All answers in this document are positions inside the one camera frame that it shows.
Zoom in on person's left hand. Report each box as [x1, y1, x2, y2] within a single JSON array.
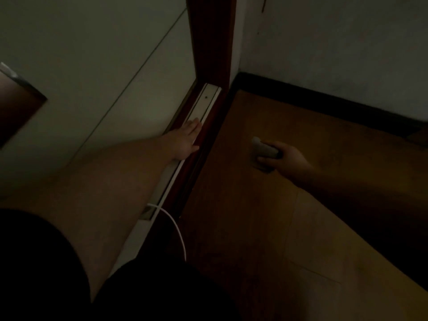
[[164, 117, 203, 161]]

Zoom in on person's right hand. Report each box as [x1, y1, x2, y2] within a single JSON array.
[[257, 140, 316, 188]]

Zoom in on grey cleaning cloth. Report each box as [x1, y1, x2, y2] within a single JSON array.
[[251, 136, 280, 173]]

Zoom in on person's left forearm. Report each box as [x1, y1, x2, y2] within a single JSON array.
[[0, 134, 184, 300]]

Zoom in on person's right forearm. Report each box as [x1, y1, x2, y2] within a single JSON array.
[[296, 166, 428, 293]]

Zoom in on white wooden sliding door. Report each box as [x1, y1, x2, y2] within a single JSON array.
[[0, 0, 197, 199]]

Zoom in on black shorts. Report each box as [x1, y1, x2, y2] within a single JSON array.
[[92, 256, 242, 321]]

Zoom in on metal edged brown panel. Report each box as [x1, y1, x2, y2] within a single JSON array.
[[0, 61, 48, 149]]

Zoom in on black shirt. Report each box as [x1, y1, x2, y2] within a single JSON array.
[[0, 208, 91, 321]]

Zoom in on white cable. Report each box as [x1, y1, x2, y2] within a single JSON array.
[[146, 202, 188, 263]]

